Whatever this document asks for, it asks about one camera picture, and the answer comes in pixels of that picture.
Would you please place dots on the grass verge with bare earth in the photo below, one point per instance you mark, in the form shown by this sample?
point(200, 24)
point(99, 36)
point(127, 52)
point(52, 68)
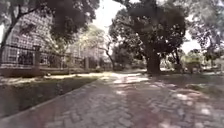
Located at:
point(200, 81)

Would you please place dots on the large dark tree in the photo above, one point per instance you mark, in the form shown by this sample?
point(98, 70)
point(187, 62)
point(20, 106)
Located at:
point(151, 33)

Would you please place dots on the leaning tree with dark crown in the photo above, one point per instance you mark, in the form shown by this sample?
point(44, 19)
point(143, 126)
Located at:
point(66, 16)

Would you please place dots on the thin bent tree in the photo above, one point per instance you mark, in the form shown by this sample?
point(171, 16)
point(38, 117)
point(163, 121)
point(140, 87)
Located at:
point(108, 55)

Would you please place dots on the pale multistorey building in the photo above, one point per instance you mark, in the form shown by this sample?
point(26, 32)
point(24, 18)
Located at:
point(25, 40)

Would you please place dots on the metal fence with posts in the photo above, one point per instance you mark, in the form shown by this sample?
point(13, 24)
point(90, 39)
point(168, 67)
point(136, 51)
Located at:
point(33, 60)

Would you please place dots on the tree with spreading branches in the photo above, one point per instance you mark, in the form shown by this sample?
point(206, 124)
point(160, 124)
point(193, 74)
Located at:
point(208, 26)

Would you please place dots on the grey brick path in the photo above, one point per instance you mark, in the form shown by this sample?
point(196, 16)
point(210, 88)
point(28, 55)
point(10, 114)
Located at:
point(133, 106)

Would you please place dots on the grass strip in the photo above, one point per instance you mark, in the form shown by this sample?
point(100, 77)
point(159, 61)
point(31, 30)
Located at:
point(30, 93)

